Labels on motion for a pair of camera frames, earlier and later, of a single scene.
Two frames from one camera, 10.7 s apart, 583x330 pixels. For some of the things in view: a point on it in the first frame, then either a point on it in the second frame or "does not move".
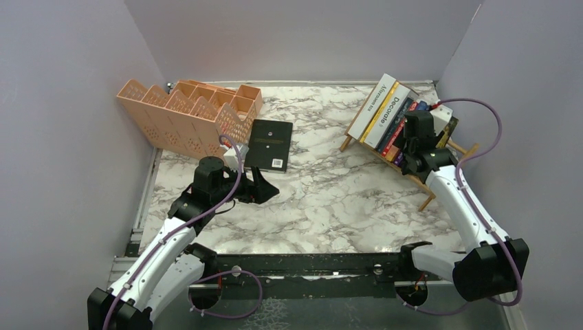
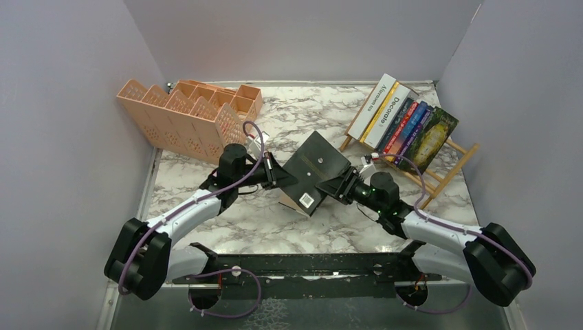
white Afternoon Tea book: [371, 106] does not move
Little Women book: [393, 130] does not move
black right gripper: [438, 137] → [339, 185]
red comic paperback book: [397, 128] does not move
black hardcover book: [268, 146] → [314, 161]
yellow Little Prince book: [379, 113] does not move
